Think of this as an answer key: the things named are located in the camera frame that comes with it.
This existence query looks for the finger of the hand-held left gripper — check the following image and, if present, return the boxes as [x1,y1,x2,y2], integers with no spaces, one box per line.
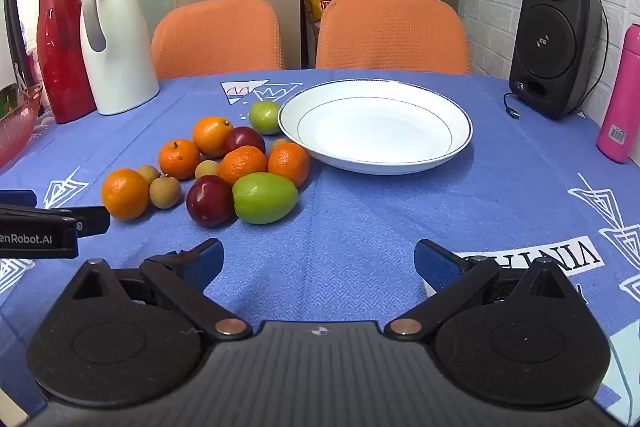
[75,206,112,237]
[0,190,37,208]

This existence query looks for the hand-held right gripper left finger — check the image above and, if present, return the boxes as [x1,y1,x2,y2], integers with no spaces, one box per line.
[70,238,253,340]

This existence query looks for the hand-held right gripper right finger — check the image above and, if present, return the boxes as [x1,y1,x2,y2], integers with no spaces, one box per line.
[384,238,586,340]

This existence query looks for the large orange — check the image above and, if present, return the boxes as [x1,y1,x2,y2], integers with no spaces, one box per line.
[101,168,151,222]
[192,116,234,158]

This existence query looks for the dark red plum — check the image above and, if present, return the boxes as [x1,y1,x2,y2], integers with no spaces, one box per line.
[225,126,266,156]
[186,175,236,228]

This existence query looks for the brown kiwi fruit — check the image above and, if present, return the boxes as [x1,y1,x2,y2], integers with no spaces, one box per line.
[149,176,182,209]

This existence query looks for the large green fruit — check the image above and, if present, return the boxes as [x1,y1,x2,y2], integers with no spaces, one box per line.
[232,172,299,225]

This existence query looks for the tangerine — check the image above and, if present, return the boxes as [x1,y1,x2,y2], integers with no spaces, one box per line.
[268,142,311,188]
[218,146,269,186]
[158,139,202,180]

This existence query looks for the white rimmed plate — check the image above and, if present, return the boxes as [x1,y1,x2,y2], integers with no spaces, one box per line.
[278,79,473,176]

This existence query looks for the pink glass bowl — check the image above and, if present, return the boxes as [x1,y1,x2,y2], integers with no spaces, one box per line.
[0,83,44,168]

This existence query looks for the blue printed tablecloth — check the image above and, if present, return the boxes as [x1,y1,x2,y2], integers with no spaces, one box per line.
[0,69,640,418]

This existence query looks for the red thermos jug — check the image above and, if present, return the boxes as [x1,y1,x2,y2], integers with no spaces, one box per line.
[36,0,97,124]

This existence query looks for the small green fruit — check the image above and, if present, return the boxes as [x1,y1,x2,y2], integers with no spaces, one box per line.
[249,101,282,136]

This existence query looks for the white thermos jug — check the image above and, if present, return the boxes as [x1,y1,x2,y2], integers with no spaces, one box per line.
[80,0,161,116]

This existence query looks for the orange chair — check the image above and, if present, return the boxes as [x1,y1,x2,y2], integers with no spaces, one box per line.
[315,0,473,76]
[150,0,285,81]

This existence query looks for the pink bottle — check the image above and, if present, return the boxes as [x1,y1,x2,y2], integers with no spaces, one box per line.
[596,23,640,164]

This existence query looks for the black speaker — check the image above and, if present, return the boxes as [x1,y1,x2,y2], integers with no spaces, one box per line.
[509,0,603,120]

